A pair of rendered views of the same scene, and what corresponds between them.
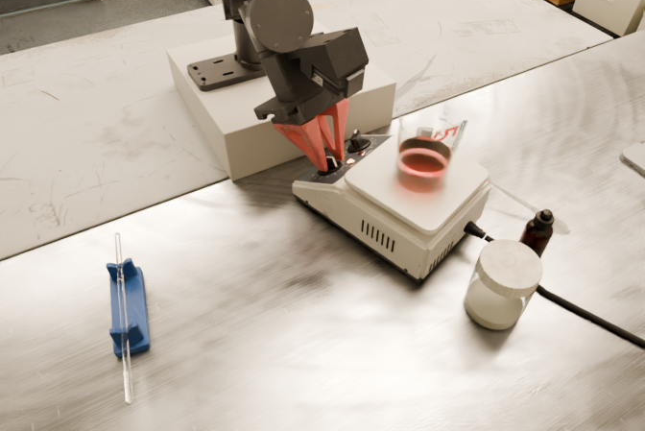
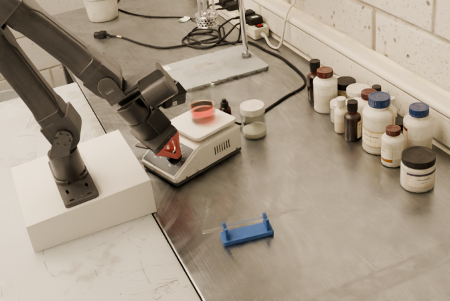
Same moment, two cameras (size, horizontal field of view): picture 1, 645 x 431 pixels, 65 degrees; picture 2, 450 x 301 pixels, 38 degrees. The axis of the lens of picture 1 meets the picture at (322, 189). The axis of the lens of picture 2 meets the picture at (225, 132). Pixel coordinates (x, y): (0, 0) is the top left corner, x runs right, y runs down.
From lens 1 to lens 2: 122 cm
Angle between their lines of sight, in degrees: 63
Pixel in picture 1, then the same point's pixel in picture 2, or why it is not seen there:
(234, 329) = (260, 200)
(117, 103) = (44, 281)
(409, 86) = not seen: hidden behind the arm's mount
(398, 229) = (227, 133)
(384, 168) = (195, 128)
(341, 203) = (203, 151)
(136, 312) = (250, 227)
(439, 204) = (221, 115)
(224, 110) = (125, 184)
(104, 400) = (295, 234)
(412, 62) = not seen: hidden behind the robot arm
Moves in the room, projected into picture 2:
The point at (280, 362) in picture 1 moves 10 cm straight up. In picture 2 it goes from (278, 185) to (274, 145)
